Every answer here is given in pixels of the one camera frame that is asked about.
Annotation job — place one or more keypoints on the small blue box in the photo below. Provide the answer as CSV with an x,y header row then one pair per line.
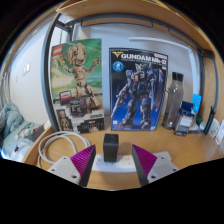
x,y
185,118

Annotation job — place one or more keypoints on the blue robot model kit box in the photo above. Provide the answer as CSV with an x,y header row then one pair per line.
x,y
138,88

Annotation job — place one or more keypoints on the black cylindrical device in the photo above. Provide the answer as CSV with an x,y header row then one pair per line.
x,y
210,120

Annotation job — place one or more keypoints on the white desk lamp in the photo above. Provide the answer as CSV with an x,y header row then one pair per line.
x,y
191,63

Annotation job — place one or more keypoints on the bed with teal bedding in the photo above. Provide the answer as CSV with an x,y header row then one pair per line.
x,y
13,130

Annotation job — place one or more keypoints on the dark metal desk frame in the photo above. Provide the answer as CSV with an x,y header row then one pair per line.
x,y
45,83

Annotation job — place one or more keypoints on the black charger block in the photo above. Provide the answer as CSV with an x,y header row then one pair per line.
x,y
110,146

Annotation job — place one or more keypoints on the clear bottle with black cap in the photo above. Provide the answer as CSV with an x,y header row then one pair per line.
x,y
173,100

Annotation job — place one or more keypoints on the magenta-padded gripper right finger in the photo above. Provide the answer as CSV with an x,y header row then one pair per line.
x,y
145,160

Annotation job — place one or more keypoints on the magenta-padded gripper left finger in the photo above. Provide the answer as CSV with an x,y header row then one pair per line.
x,y
82,161

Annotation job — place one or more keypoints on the white wall switch plate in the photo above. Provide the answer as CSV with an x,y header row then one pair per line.
x,y
26,69

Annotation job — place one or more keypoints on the white power strip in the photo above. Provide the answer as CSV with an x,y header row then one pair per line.
x,y
115,165

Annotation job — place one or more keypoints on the light blue tall carton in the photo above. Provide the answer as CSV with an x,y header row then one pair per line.
x,y
197,103

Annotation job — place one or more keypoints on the green tree-figure toy box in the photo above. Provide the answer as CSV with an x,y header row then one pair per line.
x,y
78,83

